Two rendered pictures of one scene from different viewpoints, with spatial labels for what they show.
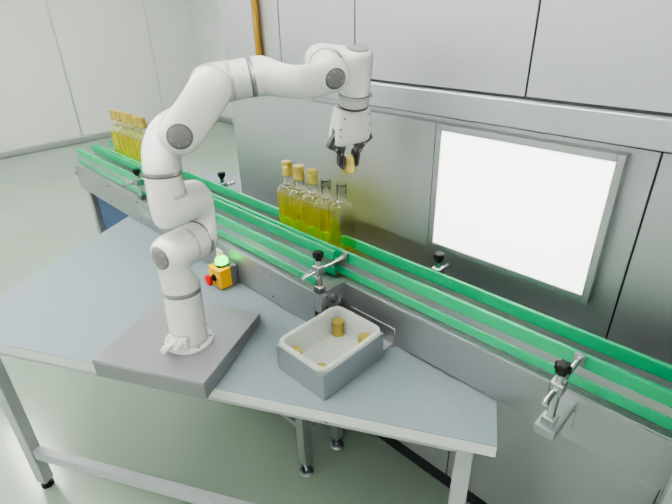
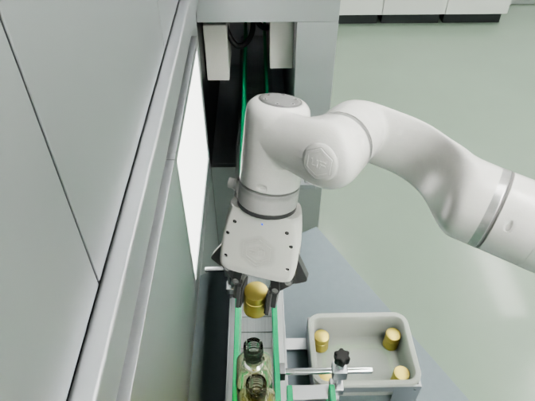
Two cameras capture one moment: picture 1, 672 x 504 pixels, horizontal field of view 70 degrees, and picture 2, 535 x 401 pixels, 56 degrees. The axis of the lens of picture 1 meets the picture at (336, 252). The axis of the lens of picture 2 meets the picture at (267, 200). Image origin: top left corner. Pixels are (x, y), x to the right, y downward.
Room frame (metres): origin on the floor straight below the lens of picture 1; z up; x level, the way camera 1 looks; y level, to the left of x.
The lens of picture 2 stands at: (1.53, 0.27, 1.80)
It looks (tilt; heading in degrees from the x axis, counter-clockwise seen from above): 43 degrees down; 224
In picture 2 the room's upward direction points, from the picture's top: straight up
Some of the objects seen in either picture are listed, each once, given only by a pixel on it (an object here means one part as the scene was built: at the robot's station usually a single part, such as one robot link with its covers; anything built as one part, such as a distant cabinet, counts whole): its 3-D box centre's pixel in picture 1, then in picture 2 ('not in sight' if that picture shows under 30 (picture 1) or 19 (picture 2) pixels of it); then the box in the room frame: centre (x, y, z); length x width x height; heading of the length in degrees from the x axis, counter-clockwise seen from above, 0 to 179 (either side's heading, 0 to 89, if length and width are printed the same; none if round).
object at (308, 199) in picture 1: (314, 223); not in sight; (1.34, 0.06, 0.99); 0.06 x 0.06 x 0.21; 46
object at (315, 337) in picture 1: (330, 347); (360, 356); (0.98, 0.02, 0.80); 0.22 x 0.17 x 0.09; 135
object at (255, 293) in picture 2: (348, 163); (255, 299); (1.23, -0.04, 1.21); 0.04 x 0.04 x 0.04
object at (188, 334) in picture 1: (182, 319); not in sight; (1.01, 0.40, 0.87); 0.16 x 0.13 x 0.15; 161
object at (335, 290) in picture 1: (330, 295); (312, 399); (1.14, 0.02, 0.85); 0.09 x 0.04 x 0.07; 135
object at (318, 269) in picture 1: (325, 268); (326, 372); (1.13, 0.03, 0.95); 0.17 x 0.03 x 0.12; 135
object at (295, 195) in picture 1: (301, 218); not in sight; (1.38, 0.11, 0.99); 0.06 x 0.06 x 0.21; 45
